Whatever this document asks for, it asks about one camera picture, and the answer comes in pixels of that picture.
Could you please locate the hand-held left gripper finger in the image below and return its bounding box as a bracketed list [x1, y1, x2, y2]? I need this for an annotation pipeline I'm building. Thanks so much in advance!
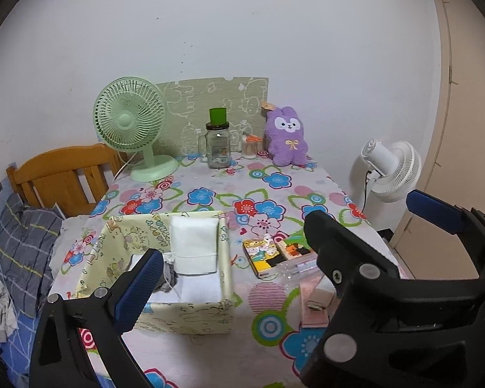
[29, 248, 164, 388]

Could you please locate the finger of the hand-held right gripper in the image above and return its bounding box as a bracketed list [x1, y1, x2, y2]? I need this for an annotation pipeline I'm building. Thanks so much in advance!
[405, 189, 485, 280]
[299, 209, 485, 388]

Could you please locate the clear plastic package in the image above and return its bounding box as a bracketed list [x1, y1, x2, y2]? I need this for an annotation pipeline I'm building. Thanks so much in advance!
[263, 256, 322, 283]

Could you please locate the pink soft package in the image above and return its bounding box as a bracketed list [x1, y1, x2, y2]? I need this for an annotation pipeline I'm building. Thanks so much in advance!
[299, 275, 341, 328]

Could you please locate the yellow cartoon fabric storage box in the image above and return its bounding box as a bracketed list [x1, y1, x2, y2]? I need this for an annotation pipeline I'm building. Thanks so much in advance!
[76, 211, 236, 335]

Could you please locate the grey sock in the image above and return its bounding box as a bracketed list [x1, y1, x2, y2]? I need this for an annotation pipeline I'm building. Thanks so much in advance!
[156, 262, 179, 293]

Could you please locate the orange cartoon sock pack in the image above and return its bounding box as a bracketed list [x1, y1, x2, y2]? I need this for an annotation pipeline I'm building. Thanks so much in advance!
[275, 239, 319, 265]

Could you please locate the white electric fan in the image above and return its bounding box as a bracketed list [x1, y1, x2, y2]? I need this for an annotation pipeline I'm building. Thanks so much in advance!
[361, 139, 422, 203]

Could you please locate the white folded towel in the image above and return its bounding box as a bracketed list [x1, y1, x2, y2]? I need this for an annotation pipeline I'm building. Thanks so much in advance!
[170, 216, 220, 276]

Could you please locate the yellow cartoon sock pack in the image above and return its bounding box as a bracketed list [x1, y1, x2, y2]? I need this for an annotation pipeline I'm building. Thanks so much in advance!
[242, 239, 286, 279]

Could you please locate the beige wooden door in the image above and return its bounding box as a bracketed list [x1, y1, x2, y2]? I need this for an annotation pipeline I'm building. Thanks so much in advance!
[388, 0, 485, 281]

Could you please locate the white bed linen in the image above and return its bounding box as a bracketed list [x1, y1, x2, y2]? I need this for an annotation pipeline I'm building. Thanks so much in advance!
[50, 214, 94, 268]

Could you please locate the purple plush bunny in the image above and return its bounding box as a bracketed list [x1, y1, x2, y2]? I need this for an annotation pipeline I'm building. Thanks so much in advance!
[261, 101, 310, 167]

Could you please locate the cotton swab jar orange lid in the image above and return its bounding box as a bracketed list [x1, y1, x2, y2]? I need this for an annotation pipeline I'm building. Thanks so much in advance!
[242, 133, 264, 159]

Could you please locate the grey plaid pillow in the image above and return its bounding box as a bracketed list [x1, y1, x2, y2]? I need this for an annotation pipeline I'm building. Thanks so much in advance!
[0, 192, 65, 318]

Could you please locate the blue plaid bedsheet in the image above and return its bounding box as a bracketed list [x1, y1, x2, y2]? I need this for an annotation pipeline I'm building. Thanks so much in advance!
[0, 200, 110, 388]

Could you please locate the glass jar mug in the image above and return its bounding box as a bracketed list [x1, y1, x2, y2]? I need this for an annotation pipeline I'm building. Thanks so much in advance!
[195, 122, 232, 169]

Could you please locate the wooden chair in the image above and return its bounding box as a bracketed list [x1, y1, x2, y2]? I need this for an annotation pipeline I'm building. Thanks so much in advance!
[6, 143, 124, 217]

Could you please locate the green desk fan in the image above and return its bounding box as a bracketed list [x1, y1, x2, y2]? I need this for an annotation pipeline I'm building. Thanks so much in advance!
[93, 75, 179, 182]

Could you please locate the green cartoon printed board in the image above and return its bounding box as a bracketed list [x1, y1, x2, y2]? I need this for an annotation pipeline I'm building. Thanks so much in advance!
[156, 77, 269, 158]

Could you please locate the white fan black cable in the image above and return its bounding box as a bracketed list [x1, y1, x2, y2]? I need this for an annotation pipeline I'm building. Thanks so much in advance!
[363, 169, 375, 213]

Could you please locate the green fan white cable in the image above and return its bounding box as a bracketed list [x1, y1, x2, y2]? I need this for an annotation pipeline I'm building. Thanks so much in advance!
[112, 151, 142, 179]

